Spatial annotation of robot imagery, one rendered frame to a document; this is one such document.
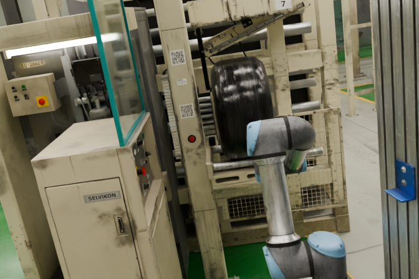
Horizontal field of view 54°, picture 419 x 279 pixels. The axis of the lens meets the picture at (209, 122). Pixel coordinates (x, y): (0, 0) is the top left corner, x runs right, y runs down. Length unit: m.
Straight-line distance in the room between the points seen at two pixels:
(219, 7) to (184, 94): 0.55
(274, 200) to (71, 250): 0.91
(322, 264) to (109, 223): 0.85
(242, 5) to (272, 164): 1.25
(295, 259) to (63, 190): 0.93
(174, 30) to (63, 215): 1.04
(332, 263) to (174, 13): 1.39
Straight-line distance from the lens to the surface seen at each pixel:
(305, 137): 1.43
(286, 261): 1.43
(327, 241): 1.46
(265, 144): 1.39
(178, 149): 2.32
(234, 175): 2.25
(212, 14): 2.43
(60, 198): 1.79
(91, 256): 1.89
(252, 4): 2.44
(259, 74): 2.11
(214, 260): 2.61
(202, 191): 2.39
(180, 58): 2.19
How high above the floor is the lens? 1.73
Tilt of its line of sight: 15 degrees down
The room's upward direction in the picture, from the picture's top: 9 degrees counter-clockwise
